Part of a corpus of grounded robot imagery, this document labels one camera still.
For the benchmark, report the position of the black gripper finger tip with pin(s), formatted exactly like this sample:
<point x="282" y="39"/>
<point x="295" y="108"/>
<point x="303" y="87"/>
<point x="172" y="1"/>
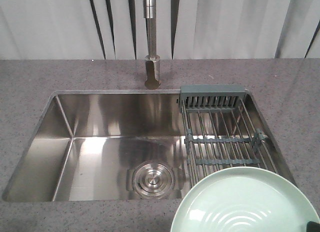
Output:
<point x="313" y="227"/>

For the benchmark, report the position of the mint green round plate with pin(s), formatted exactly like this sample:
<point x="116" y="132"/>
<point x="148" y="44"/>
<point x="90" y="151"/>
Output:
<point x="244" y="199"/>

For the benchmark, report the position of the stainless steel kitchen faucet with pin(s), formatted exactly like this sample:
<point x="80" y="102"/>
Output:
<point x="152" y="60"/>

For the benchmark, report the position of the grey extendable dish drying rack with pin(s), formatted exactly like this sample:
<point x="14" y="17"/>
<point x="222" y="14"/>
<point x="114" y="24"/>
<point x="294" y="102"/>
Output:
<point x="220" y="132"/>

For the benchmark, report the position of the round steel sink drain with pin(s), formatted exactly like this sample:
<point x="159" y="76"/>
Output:
<point x="155" y="180"/>

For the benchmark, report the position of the stainless steel sink basin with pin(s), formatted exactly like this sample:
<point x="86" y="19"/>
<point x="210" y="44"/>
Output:
<point x="86" y="141"/>

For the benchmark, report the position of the white pleated curtain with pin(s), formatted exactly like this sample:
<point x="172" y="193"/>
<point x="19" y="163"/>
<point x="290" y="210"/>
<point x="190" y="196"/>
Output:
<point x="185" y="29"/>

